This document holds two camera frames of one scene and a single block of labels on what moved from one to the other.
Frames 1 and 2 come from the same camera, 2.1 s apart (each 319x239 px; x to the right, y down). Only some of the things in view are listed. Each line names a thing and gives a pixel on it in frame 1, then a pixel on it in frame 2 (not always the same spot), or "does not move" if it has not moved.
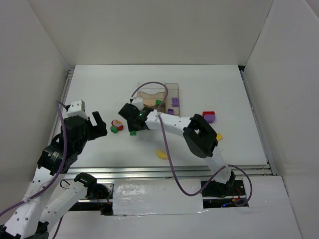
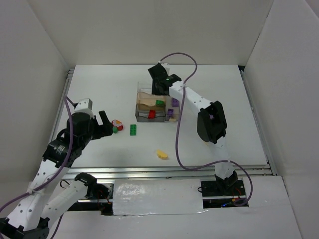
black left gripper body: (93, 128) does not move
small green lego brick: (113, 129) does not move
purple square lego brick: (175, 102) does not move
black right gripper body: (134, 125) -> (157, 87)
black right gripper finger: (131, 126) -> (157, 87)
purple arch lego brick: (170, 111) does not move
